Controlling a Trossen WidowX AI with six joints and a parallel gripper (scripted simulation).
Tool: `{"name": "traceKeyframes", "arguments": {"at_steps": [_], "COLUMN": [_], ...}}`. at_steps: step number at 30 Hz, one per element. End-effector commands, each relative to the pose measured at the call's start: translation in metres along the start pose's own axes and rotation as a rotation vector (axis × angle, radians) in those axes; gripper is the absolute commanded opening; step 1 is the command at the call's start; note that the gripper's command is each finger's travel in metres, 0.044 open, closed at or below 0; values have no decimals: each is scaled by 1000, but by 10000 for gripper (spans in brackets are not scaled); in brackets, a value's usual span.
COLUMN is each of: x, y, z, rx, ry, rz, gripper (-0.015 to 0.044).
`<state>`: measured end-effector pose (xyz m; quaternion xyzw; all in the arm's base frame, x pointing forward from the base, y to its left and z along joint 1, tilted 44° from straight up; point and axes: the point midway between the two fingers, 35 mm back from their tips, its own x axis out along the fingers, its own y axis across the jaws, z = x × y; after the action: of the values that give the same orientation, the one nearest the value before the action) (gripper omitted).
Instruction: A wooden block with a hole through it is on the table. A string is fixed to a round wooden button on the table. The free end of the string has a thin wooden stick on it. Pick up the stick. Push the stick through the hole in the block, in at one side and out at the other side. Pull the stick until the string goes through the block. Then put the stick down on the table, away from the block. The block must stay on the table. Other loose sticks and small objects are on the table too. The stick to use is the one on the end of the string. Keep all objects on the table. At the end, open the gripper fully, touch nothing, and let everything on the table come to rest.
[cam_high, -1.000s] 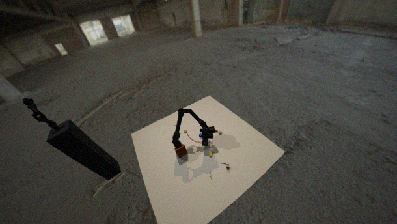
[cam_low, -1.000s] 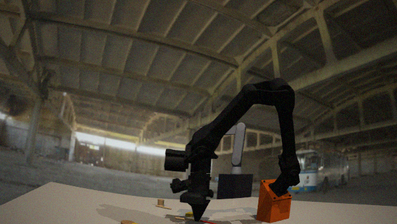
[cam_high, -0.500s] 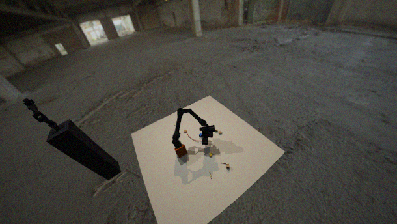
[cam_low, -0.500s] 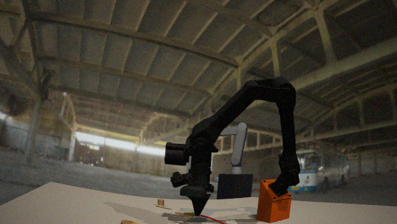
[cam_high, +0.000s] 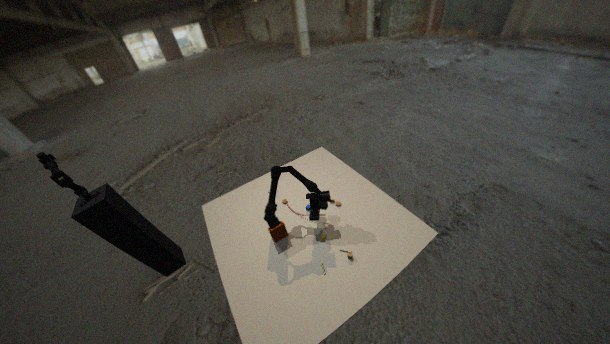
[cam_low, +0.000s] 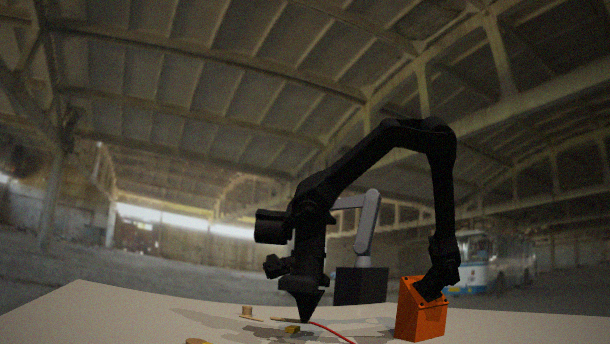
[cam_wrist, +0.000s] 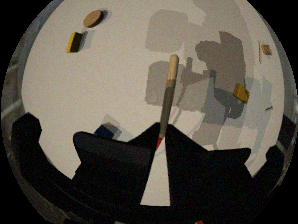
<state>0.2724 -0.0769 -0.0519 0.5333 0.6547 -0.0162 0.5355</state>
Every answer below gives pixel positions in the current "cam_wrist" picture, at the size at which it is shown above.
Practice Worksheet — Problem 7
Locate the tan round disc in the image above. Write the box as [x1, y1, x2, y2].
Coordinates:
[84, 10, 104, 28]

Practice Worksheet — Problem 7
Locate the blue block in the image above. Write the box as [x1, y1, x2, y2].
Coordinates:
[93, 124, 114, 139]

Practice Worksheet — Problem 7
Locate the red string with wooden stick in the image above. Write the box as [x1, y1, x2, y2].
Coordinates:
[156, 55, 180, 151]

